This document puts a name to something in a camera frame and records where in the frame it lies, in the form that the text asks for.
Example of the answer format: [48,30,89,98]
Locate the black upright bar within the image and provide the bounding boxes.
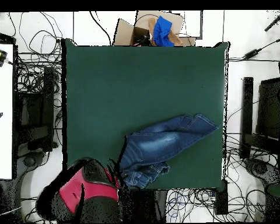
[239,76,254,160]

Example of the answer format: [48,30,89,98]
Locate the black cable bundle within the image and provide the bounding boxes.
[225,132,271,221]
[20,195,40,223]
[8,11,64,95]
[165,187,216,222]

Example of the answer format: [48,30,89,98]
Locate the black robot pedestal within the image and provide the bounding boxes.
[120,189,169,223]

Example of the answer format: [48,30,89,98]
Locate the black flat panel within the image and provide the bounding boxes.
[255,76,280,141]

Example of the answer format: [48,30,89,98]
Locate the black rod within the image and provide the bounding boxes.
[264,10,280,32]

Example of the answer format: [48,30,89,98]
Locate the grey swivel chair base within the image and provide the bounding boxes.
[243,157,280,187]
[15,150,48,187]

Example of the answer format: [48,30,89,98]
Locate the brown cardboard box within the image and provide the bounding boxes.
[113,10,197,47]

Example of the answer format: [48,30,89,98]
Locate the black rectangular box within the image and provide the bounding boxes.
[214,178,229,215]

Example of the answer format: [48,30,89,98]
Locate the bright blue cloth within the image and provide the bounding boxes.
[152,15,176,47]

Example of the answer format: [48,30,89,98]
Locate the black equipment stand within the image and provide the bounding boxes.
[15,66,58,152]

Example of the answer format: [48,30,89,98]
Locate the dark green table cloth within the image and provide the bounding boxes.
[61,38,230,191]

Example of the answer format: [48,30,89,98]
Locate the black power adapter cable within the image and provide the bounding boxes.
[228,34,280,62]

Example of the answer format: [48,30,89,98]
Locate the white side table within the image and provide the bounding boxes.
[0,43,14,180]

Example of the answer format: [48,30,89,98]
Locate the blue denim jeans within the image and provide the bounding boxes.
[118,113,219,189]

